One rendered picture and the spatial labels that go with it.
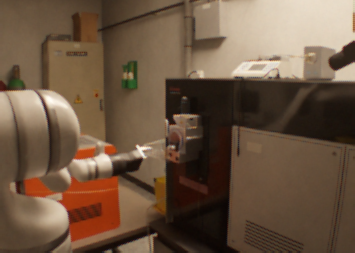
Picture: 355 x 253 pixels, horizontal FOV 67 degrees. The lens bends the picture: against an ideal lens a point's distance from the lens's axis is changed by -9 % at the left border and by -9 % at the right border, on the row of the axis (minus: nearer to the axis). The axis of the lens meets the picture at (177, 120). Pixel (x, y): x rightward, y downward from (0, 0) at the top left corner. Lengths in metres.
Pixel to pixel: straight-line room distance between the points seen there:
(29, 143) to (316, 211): 0.80
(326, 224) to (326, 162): 0.18
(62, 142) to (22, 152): 0.04
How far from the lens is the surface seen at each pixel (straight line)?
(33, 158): 0.29
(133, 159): 0.97
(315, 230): 0.94
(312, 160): 0.88
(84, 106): 4.19
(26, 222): 0.31
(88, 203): 1.40
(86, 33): 4.25
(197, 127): 1.13
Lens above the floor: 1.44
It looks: 8 degrees down
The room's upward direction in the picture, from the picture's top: straight up
